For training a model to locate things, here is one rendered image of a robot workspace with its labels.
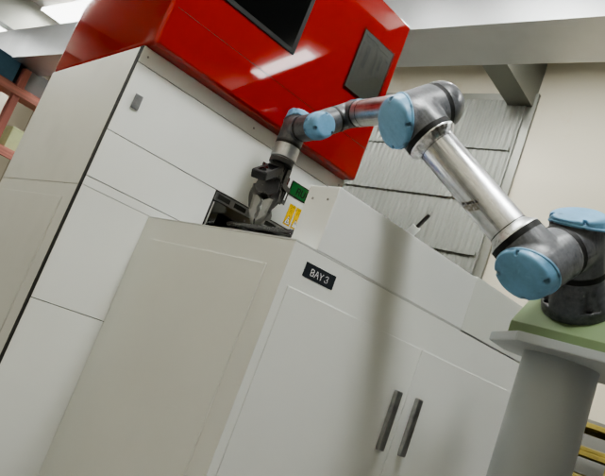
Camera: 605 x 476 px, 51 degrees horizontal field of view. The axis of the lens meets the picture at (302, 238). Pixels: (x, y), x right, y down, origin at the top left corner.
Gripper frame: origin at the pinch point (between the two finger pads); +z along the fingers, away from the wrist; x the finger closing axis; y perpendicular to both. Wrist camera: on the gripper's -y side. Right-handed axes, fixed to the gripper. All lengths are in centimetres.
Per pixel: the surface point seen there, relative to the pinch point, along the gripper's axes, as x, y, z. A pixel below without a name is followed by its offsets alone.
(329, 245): -35, -36, 7
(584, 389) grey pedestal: -90, -12, 16
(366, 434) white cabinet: -50, -10, 41
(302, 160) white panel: 3.3, 23.1, -28.6
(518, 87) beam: -22, 300, -220
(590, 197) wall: -93, 308, -149
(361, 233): -38.7, -29.6, 1.4
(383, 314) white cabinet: -46, -17, 15
